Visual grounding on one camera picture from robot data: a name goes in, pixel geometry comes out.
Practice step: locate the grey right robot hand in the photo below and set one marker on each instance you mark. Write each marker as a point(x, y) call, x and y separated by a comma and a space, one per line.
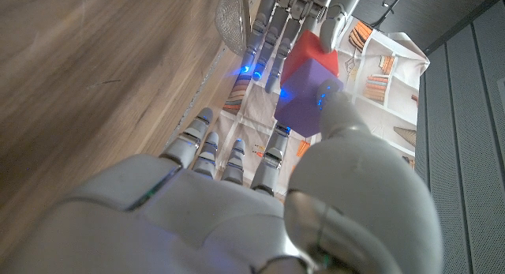
point(236, 226)

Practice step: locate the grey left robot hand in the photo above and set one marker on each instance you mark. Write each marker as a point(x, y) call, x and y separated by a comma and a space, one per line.
point(300, 5)

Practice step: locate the red magnetic cube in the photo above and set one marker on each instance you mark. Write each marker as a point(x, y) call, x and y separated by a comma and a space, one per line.
point(307, 53)

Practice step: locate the purple magnetic cube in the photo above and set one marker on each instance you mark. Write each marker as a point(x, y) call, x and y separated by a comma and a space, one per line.
point(300, 102)

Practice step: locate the printed bookshelf backdrop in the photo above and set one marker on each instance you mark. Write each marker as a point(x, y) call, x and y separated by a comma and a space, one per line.
point(378, 108)

